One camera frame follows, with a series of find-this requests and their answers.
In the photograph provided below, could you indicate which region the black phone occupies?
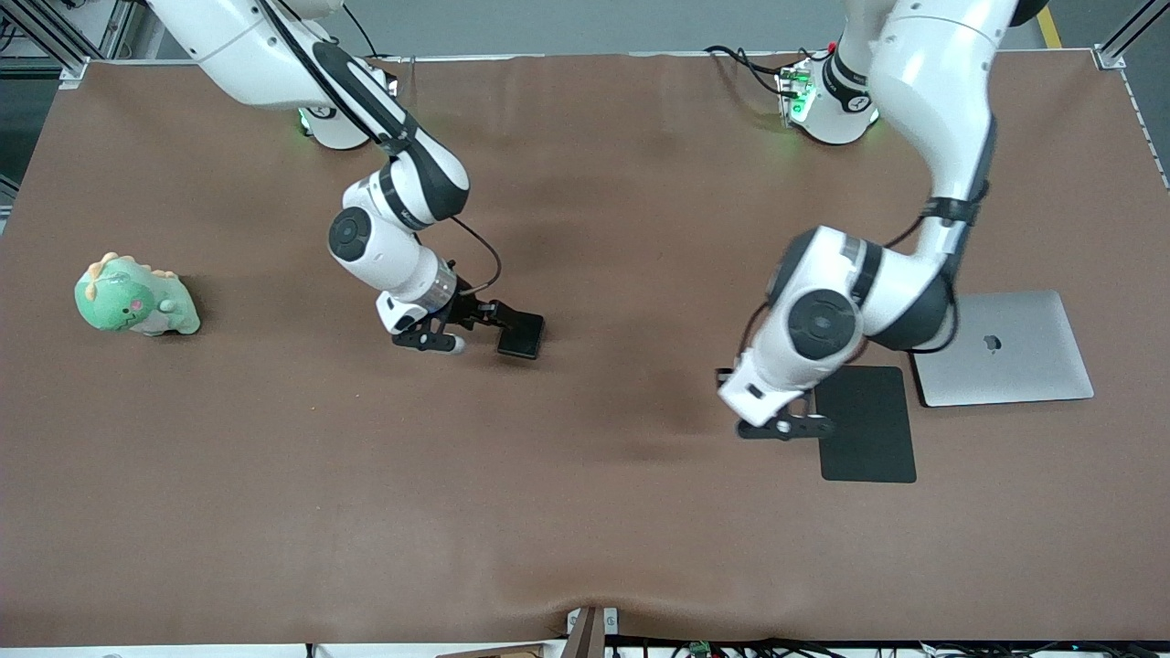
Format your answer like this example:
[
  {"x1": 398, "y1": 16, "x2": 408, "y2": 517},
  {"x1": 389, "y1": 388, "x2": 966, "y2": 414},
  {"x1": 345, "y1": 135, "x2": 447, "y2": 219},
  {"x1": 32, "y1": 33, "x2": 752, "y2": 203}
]
[{"x1": 496, "y1": 312, "x2": 547, "y2": 360}]

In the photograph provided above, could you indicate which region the black mouse pad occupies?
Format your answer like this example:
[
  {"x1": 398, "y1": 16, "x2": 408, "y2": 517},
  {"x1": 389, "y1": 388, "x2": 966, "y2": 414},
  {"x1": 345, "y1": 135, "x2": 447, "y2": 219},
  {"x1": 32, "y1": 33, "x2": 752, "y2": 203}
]
[{"x1": 806, "y1": 366, "x2": 918, "y2": 484}]

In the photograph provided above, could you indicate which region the brown table cover mat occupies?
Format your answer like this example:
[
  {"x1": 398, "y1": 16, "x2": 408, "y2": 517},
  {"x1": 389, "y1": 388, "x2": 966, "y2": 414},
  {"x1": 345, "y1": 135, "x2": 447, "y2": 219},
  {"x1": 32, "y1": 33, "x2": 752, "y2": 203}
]
[{"x1": 0, "y1": 50, "x2": 1170, "y2": 646}]

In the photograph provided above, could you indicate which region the silver closed laptop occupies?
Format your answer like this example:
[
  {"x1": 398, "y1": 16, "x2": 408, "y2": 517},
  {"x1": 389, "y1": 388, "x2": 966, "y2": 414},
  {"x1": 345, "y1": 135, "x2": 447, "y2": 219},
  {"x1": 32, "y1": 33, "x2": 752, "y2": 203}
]
[{"x1": 911, "y1": 290, "x2": 1096, "y2": 409}]

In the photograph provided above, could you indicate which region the green dinosaur plush toy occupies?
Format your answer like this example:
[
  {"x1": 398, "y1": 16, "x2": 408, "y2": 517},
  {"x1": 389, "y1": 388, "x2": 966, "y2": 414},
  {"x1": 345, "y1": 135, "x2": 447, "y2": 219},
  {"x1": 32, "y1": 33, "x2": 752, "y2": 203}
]
[{"x1": 74, "y1": 252, "x2": 202, "y2": 337}]

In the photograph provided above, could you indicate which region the black right base cable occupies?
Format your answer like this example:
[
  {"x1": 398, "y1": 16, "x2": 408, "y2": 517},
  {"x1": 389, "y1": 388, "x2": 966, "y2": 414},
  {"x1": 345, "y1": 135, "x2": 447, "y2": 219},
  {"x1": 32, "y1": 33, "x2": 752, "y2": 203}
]
[{"x1": 346, "y1": 9, "x2": 396, "y2": 65}]

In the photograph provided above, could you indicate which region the black base cable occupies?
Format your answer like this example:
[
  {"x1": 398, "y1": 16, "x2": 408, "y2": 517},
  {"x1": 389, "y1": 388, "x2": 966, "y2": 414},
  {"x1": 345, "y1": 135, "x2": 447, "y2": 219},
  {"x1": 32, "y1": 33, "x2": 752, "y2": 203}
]
[
  {"x1": 346, "y1": 9, "x2": 396, "y2": 65},
  {"x1": 704, "y1": 44, "x2": 789, "y2": 98}
]

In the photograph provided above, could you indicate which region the metal table edge bracket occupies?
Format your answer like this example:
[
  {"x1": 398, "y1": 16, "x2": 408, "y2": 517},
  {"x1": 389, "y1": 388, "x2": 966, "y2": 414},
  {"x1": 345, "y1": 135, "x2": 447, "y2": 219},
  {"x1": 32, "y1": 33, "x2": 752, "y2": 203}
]
[{"x1": 565, "y1": 606, "x2": 620, "y2": 658}]

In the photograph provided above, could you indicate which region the black left base cable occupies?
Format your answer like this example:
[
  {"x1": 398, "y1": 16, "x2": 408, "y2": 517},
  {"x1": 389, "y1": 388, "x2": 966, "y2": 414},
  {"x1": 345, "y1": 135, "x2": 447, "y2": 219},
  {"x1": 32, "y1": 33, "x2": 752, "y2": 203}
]
[{"x1": 704, "y1": 44, "x2": 789, "y2": 98}]

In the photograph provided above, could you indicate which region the aluminium frame post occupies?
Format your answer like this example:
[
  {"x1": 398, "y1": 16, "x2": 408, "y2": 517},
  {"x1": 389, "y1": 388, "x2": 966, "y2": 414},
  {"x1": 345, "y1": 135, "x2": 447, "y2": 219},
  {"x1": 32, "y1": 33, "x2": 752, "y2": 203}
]
[
  {"x1": 1095, "y1": 0, "x2": 1170, "y2": 70},
  {"x1": 0, "y1": 0, "x2": 138, "y2": 90}
]

